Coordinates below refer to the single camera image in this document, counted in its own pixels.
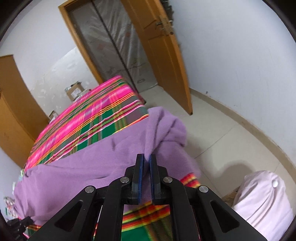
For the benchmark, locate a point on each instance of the colourful plaid bed sheet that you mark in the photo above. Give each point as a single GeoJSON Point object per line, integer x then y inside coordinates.
{"type": "Point", "coordinates": [112, 124]}

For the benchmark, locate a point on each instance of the orange wooden wardrobe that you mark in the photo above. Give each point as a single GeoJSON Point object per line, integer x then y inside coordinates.
{"type": "Point", "coordinates": [22, 119]}

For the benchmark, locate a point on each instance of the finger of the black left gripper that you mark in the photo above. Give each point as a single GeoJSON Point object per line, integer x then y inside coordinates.
{"type": "Point", "coordinates": [17, 227]}

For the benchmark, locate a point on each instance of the grey plastic door curtain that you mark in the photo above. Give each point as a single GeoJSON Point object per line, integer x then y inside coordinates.
{"type": "Point", "coordinates": [112, 42]}

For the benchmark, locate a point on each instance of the purple fleece garment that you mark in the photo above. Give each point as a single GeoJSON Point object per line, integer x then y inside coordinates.
{"type": "Point", "coordinates": [46, 188]}

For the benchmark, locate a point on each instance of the orange wooden door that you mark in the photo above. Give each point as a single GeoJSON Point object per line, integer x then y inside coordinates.
{"type": "Point", "coordinates": [161, 47]}

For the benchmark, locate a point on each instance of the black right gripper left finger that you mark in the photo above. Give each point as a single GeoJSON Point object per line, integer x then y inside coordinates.
{"type": "Point", "coordinates": [135, 174]}

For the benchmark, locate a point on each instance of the brown cardboard box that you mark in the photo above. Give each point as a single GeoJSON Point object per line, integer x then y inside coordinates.
{"type": "Point", "coordinates": [74, 91]}

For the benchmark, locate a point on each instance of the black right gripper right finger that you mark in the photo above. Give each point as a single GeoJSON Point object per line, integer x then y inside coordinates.
{"type": "Point", "coordinates": [157, 174]}

